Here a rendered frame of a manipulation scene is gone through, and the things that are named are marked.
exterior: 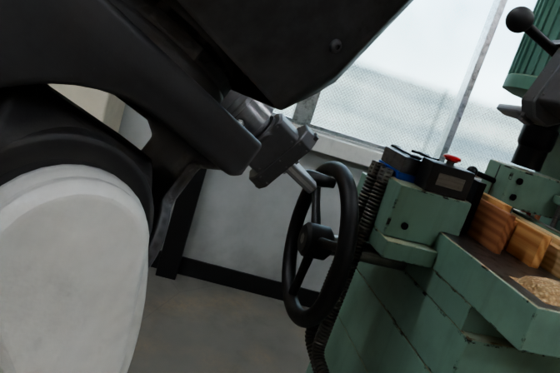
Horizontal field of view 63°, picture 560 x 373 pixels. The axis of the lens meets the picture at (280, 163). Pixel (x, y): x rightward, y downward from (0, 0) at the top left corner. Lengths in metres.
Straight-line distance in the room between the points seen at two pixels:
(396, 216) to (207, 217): 1.53
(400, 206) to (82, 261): 0.59
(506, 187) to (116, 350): 0.74
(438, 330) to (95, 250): 0.62
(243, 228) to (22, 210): 2.01
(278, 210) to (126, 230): 1.95
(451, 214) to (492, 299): 0.17
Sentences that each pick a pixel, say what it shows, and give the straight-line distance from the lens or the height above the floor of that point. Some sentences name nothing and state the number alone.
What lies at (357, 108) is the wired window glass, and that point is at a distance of 2.20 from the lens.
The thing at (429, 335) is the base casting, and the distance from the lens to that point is 0.80.
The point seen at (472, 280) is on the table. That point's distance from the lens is 0.73.
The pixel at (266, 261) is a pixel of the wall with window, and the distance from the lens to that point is 2.28.
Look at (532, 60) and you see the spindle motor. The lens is 0.90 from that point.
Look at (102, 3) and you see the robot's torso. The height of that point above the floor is 1.08.
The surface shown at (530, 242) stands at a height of 0.93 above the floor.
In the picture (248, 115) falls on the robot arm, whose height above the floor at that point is 1.00.
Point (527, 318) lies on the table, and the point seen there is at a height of 0.88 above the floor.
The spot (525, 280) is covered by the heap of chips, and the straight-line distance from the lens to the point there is 0.71.
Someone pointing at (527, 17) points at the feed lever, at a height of 1.23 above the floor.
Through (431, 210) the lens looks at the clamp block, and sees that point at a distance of 0.79.
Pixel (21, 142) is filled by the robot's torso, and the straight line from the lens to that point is 0.24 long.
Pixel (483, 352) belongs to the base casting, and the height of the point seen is 0.78.
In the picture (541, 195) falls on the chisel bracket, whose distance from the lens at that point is 0.94.
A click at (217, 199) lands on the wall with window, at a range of 2.17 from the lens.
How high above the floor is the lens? 1.07
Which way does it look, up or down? 11 degrees down
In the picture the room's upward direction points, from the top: 18 degrees clockwise
